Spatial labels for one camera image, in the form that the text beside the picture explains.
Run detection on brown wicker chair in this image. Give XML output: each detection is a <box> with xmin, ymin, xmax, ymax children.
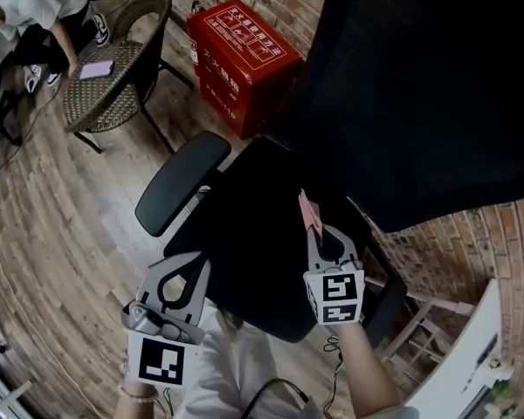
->
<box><xmin>63</xmin><ymin>0</ymin><xmax>196</xmax><ymax>155</ymax></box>

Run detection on white bead bracelet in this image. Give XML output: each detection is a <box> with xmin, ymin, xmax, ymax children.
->
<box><xmin>117</xmin><ymin>381</ymin><xmax>159</xmax><ymax>405</ymax></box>

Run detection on black office chair seat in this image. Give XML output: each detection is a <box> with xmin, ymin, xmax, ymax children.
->
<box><xmin>163</xmin><ymin>136</ymin><xmax>373</xmax><ymax>344</ymax></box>

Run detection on purple smartphone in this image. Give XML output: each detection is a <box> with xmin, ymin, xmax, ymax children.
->
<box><xmin>78</xmin><ymin>59</ymin><xmax>115</xmax><ymax>81</ymax></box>

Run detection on thin black cable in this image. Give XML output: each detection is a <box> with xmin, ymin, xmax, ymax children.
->
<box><xmin>321</xmin><ymin>334</ymin><xmax>347</xmax><ymax>419</ymax></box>

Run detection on red fire extinguisher box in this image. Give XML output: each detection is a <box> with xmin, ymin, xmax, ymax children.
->
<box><xmin>186</xmin><ymin>0</ymin><xmax>305</xmax><ymax>141</ymax></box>

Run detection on small green plant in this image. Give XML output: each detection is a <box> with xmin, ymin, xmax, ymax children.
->
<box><xmin>484</xmin><ymin>355</ymin><xmax>515</xmax><ymax>409</ymax></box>

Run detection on white desk with cross frame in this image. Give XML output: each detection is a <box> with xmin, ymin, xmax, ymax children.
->
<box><xmin>375</xmin><ymin>277</ymin><xmax>514</xmax><ymax>419</ymax></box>

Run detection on black mesh chair backrest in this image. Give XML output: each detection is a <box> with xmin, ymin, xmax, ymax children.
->
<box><xmin>283</xmin><ymin>0</ymin><xmax>524</xmax><ymax>234</ymax></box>

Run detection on black chair armrest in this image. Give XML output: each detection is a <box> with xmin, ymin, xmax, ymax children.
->
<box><xmin>134</xmin><ymin>129</ymin><xmax>232</xmax><ymax>238</ymax></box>
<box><xmin>361</xmin><ymin>276</ymin><xmax>408</xmax><ymax>349</ymax></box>

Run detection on pink cloth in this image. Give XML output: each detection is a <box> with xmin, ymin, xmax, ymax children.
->
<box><xmin>297</xmin><ymin>189</ymin><xmax>325</xmax><ymax>238</ymax></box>

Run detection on thick black cable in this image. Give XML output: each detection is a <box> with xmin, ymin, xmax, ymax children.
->
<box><xmin>239</xmin><ymin>377</ymin><xmax>311</xmax><ymax>419</ymax></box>

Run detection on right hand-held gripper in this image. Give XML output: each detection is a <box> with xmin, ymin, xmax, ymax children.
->
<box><xmin>302</xmin><ymin>223</ymin><xmax>367</xmax><ymax>326</ymax></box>

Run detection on red fire extinguisher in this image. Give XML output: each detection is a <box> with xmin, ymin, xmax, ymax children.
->
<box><xmin>186</xmin><ymin>0</ymin><xmax>202</xmax><ymax>78</ymax></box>

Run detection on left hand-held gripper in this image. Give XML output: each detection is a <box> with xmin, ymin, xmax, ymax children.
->
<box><xmin>121</xmin><ymin>251</ymin><xmax>212</xmax><ymax>388</ymax></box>

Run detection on person's white trousers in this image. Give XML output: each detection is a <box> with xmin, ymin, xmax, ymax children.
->
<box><xmin>174</xmin><ymin>301</ymin><xmax>333</xmax><ymax>419</ymax></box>

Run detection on white metal rack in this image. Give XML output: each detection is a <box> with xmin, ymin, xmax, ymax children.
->
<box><xmin>0</xmin><ymin>360</ymin><xmax>34</xmax><ymax>419</ymax></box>

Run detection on person's right forearm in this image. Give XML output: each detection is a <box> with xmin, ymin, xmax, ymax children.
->
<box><xmin>330</xmin><ymin>319</ymin><xmax>403</xmax><ymax>415</ymax></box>

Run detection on person's left forearm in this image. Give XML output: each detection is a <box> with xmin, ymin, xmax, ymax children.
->
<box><xmin>113</xmin><ymin>377</ymin><xmax>161</xmax><ymax>419</ymax></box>

